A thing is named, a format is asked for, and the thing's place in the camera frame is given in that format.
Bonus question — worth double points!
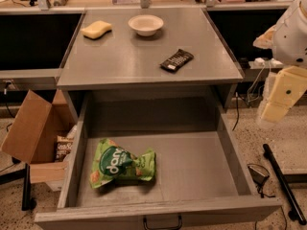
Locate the grey open drawer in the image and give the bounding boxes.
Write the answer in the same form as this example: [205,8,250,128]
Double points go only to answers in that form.
[35,90,280,230]

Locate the black drawer handle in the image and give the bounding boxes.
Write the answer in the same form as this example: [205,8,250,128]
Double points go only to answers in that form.
[143,215,182,230]

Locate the black metal floor bar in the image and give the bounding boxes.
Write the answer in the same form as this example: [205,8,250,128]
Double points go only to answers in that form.
[263,144,307,225]

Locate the cardboard box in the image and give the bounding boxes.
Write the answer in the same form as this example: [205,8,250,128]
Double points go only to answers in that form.
[1,90,76,183]

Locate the white bowl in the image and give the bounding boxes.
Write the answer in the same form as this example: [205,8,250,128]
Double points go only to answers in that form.
[129,14,164,36]

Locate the black stand leg left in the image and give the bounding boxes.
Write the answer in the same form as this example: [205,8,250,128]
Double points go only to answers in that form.
[0,165,36,211]

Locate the yellow sponge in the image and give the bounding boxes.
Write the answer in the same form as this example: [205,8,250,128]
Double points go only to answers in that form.
[81,20,112,39]

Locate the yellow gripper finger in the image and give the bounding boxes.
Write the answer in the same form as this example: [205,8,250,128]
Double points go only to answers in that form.
[260,66,307,124]
[253,26,275,49]

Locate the dark chocolate bar wrapper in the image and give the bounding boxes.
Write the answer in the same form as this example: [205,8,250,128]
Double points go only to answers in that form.
[160,49,194,73]

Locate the small grey floor device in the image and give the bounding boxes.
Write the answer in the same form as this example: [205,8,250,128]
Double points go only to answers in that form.
[248,165,270,186]

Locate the grey counter cabinet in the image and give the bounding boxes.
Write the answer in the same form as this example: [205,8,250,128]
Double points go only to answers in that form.
[58,8,243,120]

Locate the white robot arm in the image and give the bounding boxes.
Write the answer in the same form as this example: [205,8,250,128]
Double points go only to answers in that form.
[253,0,307,128]

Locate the brown snack bag in box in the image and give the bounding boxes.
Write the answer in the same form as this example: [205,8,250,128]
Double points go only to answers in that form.
[55,136,73,162]

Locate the white power strip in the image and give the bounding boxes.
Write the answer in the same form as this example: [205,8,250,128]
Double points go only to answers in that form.
[253,57,282,67]

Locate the green rice chip bag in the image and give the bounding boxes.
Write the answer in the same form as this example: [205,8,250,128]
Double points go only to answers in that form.
[89,138,156,189]

